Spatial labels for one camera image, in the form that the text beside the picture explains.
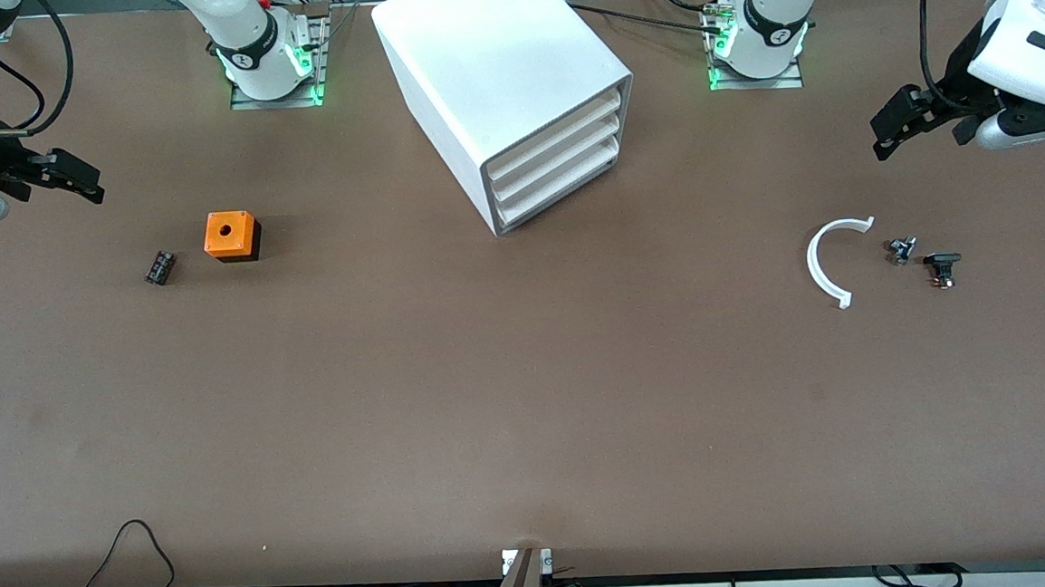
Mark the white drawer with flared lip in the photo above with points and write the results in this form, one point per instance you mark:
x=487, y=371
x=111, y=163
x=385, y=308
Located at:
x=558, y=135

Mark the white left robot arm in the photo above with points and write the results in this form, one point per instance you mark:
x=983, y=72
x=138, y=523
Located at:
x=773, y=6

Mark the white drawer cabinet shell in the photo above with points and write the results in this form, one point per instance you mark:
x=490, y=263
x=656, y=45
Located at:
x=471, y=52

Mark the dark cylindrical capacitor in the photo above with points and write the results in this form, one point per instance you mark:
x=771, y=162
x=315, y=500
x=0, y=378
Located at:
x=160, y=268

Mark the black contact block part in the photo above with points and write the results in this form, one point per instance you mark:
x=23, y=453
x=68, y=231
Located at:
x=942, y=263

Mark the white curved plastic arc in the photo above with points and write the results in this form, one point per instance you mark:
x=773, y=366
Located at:
x=816, y=271

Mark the small black silver switch part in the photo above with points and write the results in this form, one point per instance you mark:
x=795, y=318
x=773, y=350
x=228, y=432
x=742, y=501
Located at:
x=902, y=249

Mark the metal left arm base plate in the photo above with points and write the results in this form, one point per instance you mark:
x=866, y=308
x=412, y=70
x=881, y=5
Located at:
x=791, y=83

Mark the orange button enclosure box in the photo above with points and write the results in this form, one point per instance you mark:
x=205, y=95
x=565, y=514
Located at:
x=228, y=232

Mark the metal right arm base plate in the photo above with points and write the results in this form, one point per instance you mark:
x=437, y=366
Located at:
x=243, y=102

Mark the brown camera mount bar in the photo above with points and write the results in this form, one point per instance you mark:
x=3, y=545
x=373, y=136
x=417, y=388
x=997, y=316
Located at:
x=520, y=584

